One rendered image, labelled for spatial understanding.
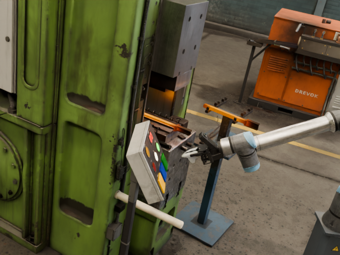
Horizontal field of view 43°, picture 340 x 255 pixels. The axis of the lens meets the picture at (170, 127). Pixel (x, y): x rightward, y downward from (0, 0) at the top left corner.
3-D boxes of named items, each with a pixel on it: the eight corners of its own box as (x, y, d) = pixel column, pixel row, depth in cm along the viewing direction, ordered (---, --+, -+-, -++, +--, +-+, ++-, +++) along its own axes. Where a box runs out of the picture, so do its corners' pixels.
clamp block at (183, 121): (187, 128, 286) (188, 120, 283) (181, 133, 279) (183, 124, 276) (171, 122, 291) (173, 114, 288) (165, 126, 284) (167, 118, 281)
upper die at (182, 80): (189, 83, 261) (192, 69, 257) (174, 91, 244) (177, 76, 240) (131, 64, 276) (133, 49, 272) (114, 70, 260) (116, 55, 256)
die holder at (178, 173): (184, 185, 305) (196, 130, 286) (158, 211, 274) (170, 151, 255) (120, 157, 326) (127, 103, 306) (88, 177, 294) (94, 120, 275)
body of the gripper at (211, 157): (202, 165, 220) (224, 159, 217) (197, 151, 217) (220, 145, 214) (202, 158, 227) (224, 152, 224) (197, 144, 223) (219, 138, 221)
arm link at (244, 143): (258, 152, 214) (253, 135, 209) (234, 158, 216) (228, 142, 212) (255, 142, 222) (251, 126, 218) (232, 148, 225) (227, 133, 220)
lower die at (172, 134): (179, 134, 276) (181, 123, 273) (164, 145, 260) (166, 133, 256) (125, 113, 292) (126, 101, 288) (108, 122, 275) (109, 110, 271)
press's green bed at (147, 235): (172, 237, 326) (183, 185, 305) (147, 265, 295) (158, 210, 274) (113, 207, 346) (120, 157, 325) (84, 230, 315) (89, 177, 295)
